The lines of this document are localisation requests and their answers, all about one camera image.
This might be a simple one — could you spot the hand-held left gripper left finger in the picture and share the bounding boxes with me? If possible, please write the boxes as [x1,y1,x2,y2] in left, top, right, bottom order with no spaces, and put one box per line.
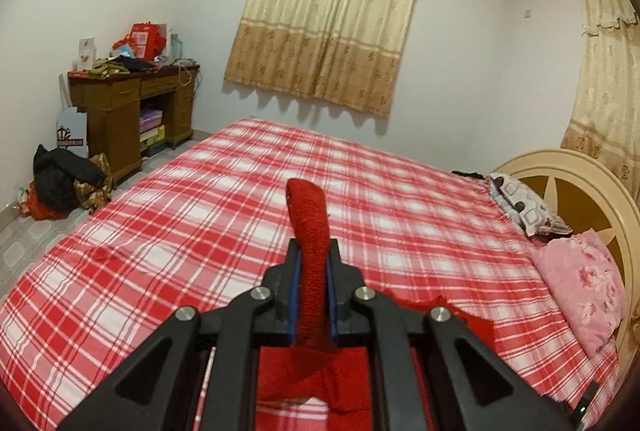
[57,238,302,431]

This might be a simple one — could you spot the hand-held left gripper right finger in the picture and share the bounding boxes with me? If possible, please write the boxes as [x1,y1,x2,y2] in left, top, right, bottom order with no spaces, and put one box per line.
[325,242,578,431]

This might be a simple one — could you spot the red fleece pants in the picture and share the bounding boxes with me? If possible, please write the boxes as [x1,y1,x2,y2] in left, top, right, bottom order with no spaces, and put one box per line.
[255,178,497,418]

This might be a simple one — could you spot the pile of dark clothes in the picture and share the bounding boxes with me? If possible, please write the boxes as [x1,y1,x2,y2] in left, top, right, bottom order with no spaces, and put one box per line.
[32,144,107,219]

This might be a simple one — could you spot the pile of clothes on desk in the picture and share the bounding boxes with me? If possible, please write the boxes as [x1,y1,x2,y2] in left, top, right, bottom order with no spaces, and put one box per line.
[89,55,160,78]

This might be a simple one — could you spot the red plaid bed sheet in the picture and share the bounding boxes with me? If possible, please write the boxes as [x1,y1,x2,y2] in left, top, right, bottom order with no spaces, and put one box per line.
[0,117,622,431]

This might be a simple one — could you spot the pink floral pillow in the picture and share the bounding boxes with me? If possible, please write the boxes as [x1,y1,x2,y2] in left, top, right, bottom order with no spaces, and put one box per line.
[530,231,628,359]

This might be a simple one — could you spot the grey patterned pillow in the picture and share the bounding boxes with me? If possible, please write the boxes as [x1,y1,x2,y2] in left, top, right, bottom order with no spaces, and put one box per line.
[487,172,573,238]

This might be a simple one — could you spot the cream wooden headboard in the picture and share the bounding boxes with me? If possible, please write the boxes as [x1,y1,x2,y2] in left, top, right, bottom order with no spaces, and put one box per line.
[492,148,640,362]

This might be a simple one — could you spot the stacked boxes under desk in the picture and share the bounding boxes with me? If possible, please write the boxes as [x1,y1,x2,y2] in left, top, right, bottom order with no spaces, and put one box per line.
[139,107,167,158]

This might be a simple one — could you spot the brown patterned cloth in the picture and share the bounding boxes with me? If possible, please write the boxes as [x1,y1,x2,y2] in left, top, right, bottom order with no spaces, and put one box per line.
[74,153,113,212]

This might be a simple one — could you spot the brown wooden desk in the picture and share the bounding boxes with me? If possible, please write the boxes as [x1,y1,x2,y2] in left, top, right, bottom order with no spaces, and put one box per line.
[67,63,201,189]

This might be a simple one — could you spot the red cloth on floor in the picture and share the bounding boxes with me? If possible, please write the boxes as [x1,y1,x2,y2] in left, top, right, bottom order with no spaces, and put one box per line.
[25,183,66,222]

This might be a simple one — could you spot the white printed paper bag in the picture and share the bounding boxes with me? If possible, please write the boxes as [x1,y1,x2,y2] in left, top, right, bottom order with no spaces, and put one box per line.
[56,107,90,159]

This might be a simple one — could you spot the wide beige patterned curtain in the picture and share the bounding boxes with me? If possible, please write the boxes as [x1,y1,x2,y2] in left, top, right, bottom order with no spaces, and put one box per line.
[223,0,432,119]

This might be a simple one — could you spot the red gift bag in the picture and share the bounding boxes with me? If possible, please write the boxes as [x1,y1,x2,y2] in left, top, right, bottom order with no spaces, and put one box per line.
[112,22,168,62]

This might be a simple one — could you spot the white printed card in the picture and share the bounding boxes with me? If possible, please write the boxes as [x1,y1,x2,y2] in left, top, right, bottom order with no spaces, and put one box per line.
[75,37,97,72]

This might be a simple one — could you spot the narrow beige patterned curtain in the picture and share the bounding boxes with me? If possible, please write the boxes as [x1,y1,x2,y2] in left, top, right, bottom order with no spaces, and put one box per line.
[560,0,640,179]

